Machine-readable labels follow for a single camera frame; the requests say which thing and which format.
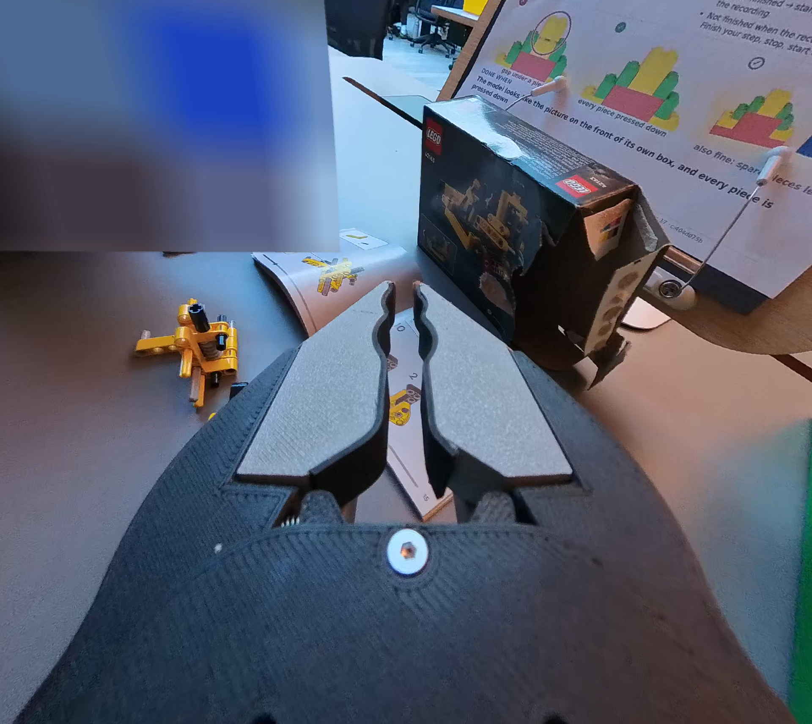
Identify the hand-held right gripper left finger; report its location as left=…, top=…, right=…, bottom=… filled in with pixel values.
left=235, top=281, right=397, bottom=509

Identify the wooden office desk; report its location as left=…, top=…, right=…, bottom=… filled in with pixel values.
left=431, top=5, right=489, bottom=32

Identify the printed instruction sheet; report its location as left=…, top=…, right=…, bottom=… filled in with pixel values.
left=469, top=0, right=812, bottom=300

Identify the lego instruction booklet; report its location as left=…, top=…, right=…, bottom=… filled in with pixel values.
left=252, top=229, right=458, bottom=522

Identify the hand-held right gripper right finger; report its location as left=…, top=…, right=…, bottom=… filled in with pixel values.
left=412, top=281, right=576, bottom=525

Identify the black lego set box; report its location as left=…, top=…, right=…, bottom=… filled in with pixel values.
left=417, top=96, right=670, bottom=388

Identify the silver stand base plate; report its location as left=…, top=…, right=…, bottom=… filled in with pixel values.
left=618, top=292, right=675, bottom=331

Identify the yellow lego assembly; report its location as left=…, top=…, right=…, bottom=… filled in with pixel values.
left=133, top=299, right=241, bottom=409

